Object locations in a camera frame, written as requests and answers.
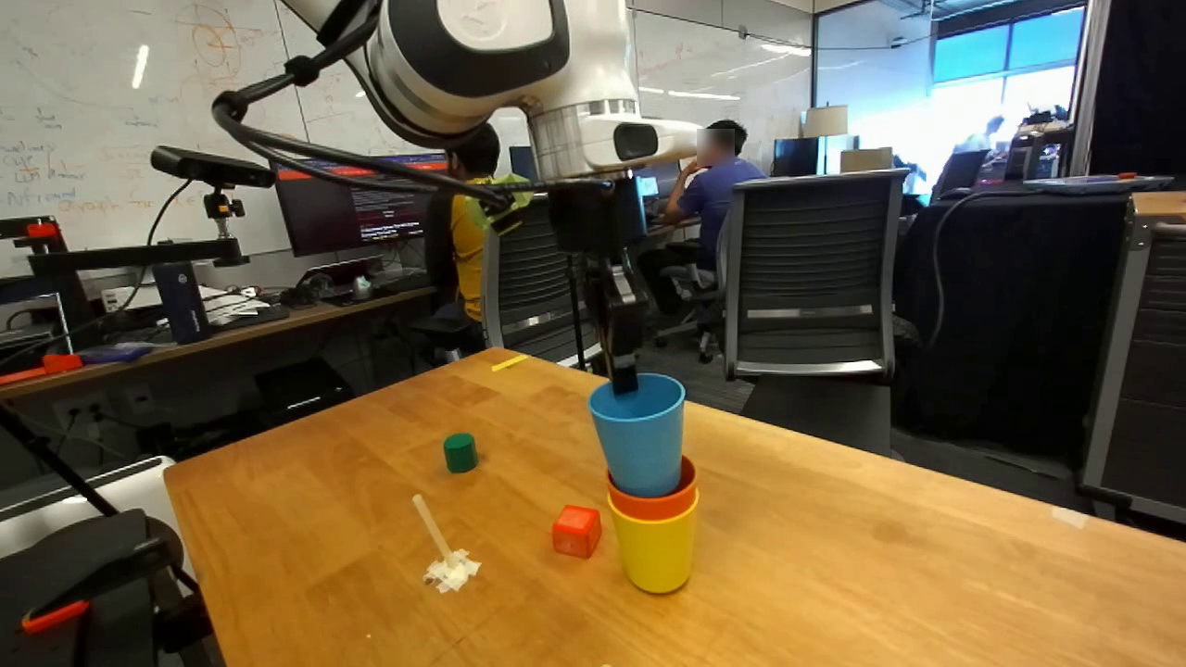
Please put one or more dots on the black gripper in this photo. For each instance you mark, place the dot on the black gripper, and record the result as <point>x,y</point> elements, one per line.
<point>595,218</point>

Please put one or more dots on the blue plastic cup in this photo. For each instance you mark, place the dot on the blue plastic cup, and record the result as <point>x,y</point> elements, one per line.
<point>639,431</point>

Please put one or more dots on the orange plastic cup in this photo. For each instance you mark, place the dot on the orange plastic cup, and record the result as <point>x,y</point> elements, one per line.
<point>654,506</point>

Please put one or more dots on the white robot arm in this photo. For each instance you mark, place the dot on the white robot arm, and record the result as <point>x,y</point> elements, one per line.
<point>495,76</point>

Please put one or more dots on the yellow plastic cup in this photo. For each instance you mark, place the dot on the yellow plastic cup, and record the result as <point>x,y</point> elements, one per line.
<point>654,556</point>

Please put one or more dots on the grey mesh office chair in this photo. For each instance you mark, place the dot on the grey mesh office chair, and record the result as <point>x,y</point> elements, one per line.
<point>810,247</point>
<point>532,284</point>

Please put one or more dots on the yellow tape strip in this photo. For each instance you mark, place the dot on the yellow tape strip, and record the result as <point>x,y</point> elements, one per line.
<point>510,364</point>

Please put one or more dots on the person in blue shirt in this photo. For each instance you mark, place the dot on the person in blue shirt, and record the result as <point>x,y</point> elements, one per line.
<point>723,197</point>

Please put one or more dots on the person in yellow shirt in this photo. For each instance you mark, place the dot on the person in yellow shirt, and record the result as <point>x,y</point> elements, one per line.
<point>470,247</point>

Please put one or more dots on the red wooden block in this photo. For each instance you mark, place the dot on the red wooden block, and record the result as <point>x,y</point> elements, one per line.
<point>576,536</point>

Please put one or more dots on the green wooden cylinder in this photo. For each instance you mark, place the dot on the green wooden cylinder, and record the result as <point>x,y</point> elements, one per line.
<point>462,453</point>

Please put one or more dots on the long clear plastic stick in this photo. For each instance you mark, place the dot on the long clear plastic stick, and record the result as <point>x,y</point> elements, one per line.
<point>432,528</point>

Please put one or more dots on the white table lamp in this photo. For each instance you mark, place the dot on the white table lamp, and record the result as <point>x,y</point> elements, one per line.
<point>827,118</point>

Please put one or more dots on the wide computer monitor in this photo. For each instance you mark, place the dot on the wide computer monitor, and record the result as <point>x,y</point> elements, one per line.
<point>345,208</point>

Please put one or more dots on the long wooden desk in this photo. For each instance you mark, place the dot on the long wooden desk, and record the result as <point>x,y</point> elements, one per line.
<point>247,322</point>

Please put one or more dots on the dark background chair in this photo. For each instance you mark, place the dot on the dark background chair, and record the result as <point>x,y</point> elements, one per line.
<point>963,173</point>

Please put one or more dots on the grey drawer cabinet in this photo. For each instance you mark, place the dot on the grey drawer cabinet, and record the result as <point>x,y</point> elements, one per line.
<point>1145,373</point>

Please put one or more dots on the black orange clamp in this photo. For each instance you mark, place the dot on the black orange clamp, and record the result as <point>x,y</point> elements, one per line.
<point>114,579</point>

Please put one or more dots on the small orange clamp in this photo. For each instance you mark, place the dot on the small orange clamp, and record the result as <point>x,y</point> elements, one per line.
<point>59,364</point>
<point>41,229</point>

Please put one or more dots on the black stereo camera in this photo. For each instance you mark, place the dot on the black stereo camera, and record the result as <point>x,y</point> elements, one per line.
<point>208,163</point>

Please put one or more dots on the black metal frame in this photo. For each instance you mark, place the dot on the black metal frame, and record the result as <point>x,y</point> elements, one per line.
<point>123,257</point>

